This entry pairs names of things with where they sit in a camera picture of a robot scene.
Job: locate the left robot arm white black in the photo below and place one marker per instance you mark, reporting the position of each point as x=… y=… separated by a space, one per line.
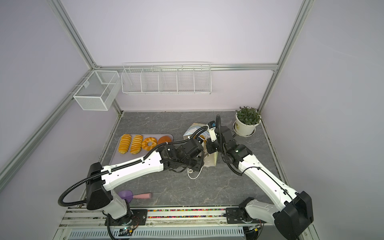
x=101 y=181

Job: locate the white mesh box basket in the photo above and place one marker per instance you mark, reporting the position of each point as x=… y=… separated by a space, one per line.
x=98 y=91

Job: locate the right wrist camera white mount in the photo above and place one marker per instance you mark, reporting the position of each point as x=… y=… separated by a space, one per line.
x=212 y=126

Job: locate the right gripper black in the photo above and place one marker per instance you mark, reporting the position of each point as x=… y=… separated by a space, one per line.
x=210 y=144

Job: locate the fake yellow ridged bread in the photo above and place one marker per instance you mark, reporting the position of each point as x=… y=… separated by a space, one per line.
x=136 y=144
x=125 y=143

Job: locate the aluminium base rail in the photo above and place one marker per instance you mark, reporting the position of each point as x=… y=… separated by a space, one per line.
x=158 y=217

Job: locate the fake braided ring bread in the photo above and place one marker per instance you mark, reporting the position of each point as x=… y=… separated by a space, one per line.
x=149 y=143

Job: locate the paper bag with landscape print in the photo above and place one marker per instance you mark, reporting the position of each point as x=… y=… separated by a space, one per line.
x=210 y=160

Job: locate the potted green plant white pot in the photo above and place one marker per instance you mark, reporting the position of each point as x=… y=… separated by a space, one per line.
x=247 y=119

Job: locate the white wire shelf basket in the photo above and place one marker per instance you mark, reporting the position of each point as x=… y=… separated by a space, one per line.
x=167 y=78

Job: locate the lavender cutting mat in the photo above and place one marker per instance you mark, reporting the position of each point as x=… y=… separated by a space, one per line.
x=119 y=158

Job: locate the purple scoop with pink handle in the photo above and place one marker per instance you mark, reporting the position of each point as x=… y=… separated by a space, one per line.
x=128 y=196

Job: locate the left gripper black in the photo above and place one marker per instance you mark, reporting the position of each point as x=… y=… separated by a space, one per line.
x=199 y=163

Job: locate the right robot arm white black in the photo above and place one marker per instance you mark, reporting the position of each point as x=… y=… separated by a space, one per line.
x=291 y=212

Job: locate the round orange fake bun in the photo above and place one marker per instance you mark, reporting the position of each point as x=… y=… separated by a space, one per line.
x=164 y=139

